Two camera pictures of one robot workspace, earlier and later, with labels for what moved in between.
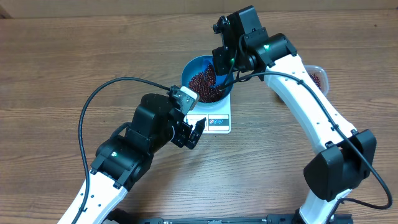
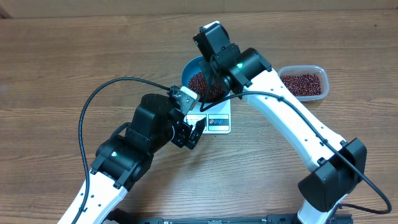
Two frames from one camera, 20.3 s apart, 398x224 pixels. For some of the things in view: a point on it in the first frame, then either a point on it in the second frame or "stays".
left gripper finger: [199, 126] stays
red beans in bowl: [203, 84] stays
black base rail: [303, 217] stays
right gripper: [221, 60] to [208, 74]
